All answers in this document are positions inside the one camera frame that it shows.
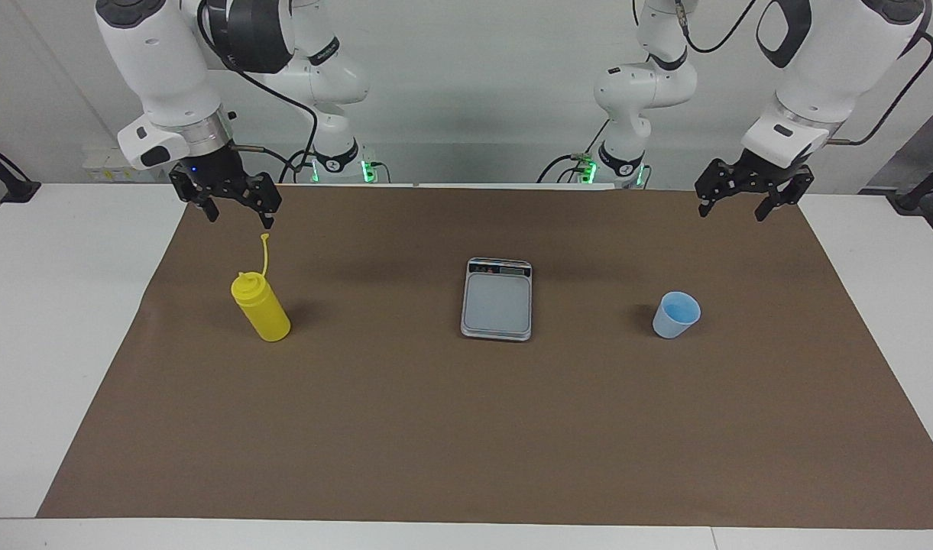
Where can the silver digital kitchen scale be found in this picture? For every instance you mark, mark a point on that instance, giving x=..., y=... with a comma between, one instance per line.
x=497, y=305

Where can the brown paper mat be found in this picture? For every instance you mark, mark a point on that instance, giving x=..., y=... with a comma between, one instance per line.
x=466, y=435

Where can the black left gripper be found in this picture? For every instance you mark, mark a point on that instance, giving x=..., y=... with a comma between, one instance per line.
x=768, y=168

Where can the yellow squeeze bottle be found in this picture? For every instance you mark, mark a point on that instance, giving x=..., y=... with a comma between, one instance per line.
x=264, y=313

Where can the black clamp stand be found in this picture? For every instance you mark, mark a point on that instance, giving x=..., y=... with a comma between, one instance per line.
x=11, y=183
x=924, y=187

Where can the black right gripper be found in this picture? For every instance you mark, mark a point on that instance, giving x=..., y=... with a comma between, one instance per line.
x=215, y=172

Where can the light blue plastic cup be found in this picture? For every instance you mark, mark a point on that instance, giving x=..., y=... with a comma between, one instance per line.
x=674, y=317

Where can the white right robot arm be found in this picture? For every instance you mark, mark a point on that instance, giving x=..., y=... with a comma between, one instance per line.
x=160, y=61

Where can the white power strip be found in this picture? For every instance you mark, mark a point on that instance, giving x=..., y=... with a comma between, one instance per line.
x=118, y=164

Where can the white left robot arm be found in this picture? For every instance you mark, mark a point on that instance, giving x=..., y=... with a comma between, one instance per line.
x=825, y=69

